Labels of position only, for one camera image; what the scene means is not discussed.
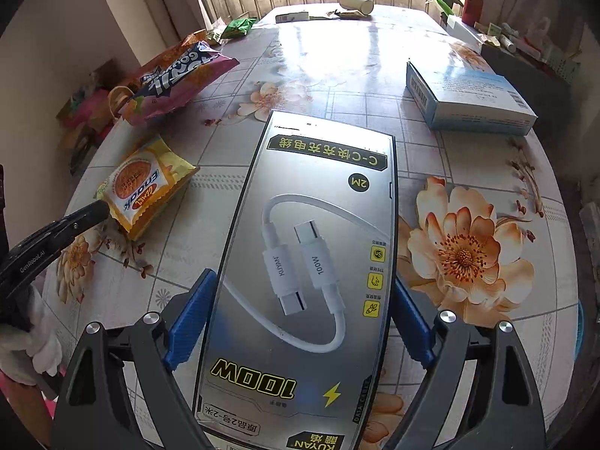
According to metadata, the dark cabinet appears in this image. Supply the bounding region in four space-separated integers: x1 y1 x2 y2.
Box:
483 42 577 141

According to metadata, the long white box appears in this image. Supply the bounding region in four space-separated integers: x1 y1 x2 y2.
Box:
445 14 486 50

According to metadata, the paper cup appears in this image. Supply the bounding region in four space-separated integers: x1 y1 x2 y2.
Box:
338 0 374 16

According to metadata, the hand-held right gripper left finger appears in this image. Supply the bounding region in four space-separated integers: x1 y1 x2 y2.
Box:
51 268 217 450

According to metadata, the blue white box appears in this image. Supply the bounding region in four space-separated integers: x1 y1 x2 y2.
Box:
405 60 537 137

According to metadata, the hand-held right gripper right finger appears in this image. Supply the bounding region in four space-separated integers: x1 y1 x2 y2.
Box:
382 274 549 450

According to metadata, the silver cable box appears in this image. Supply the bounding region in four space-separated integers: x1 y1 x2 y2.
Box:
191 109 399 450

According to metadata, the floral tablecloth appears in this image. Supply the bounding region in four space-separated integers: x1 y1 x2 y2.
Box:
42 4 579 450

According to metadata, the purple snack bag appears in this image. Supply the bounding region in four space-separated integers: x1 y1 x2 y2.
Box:
123 41 241 127

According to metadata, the yellow snack packet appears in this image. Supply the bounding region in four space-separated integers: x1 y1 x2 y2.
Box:
95 135 200 241

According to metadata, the person's left hand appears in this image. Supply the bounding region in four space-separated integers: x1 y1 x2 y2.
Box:
0 291 64 385

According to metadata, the white lattice basket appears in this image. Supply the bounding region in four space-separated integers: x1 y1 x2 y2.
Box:
546 51 582 80

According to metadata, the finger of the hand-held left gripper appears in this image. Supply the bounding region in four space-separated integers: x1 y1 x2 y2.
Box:
7 200 111 256
0 222 90 291

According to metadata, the orange snack packet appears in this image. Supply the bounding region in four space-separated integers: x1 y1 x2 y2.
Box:
124 29 221 87

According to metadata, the red bottle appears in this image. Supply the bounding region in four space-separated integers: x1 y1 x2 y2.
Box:
462 0 483 26

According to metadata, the colourful shopping bag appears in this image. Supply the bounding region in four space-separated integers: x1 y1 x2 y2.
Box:
56 79 141 170

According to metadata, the small green snack packet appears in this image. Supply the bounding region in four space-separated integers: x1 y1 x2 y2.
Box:
219 17 260 39

